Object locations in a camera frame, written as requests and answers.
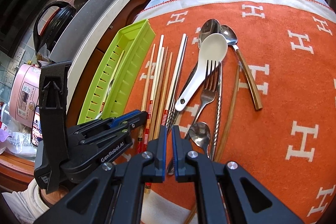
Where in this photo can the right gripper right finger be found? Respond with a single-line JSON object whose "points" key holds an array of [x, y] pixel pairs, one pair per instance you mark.
{"points": [[226, 193]]}

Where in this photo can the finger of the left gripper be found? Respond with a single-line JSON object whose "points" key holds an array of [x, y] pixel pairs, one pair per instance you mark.
{"points": [[113, 135], [107, 123]]}

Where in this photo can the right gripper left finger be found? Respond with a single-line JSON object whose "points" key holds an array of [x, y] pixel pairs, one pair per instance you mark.
{"points": [[113, 193]]}

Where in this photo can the twisted steel chopstick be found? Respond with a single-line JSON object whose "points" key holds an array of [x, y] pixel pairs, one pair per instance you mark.
{"points": [[218, 113]]}

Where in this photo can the wood-handled steel spoon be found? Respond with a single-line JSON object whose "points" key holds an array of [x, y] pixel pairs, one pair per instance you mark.
{"points": [[232, 40]]}

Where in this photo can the left hand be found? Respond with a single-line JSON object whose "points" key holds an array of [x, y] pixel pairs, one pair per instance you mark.
{"points": [[54, 197]]}

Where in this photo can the green plastic utensil tray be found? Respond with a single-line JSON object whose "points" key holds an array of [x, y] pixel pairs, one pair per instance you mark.
{"points": [[115, 76]]}

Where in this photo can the steel chopstick pair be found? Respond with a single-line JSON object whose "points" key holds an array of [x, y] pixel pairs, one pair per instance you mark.
{"points": [[174, 82]]}

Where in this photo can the pink rice cooker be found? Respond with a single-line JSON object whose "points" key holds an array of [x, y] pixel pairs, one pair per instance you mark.
{"points": [[25, 94]]}

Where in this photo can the small steel spoon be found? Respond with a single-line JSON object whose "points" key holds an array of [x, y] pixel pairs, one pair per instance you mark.
{"points": [[199, 133]]}

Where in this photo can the steel fork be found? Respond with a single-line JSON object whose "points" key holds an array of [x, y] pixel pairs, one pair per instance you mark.
{"points": [[209, 89]]}

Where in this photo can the brown wooden chopstick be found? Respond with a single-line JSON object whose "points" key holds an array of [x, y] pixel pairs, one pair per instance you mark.
{"points": [[220, 151]]}

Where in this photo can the black kettle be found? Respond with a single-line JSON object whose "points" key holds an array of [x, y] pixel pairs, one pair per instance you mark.
{"points": [[54, 26]]}

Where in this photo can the stainless steel splash guard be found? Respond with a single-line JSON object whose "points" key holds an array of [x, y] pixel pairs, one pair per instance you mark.
{"points": [[78, 29]]}

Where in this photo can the white ceramic spoon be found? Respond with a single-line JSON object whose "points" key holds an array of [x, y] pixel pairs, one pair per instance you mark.
{"points": [[213, 49]]}

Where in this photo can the large steel spoon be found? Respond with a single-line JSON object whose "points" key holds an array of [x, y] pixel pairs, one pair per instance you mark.
{"points": [[209, 27]]}

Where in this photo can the orange H-pattern blanket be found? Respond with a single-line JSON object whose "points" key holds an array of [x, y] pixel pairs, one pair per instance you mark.
{"points": [[289, 45]]}

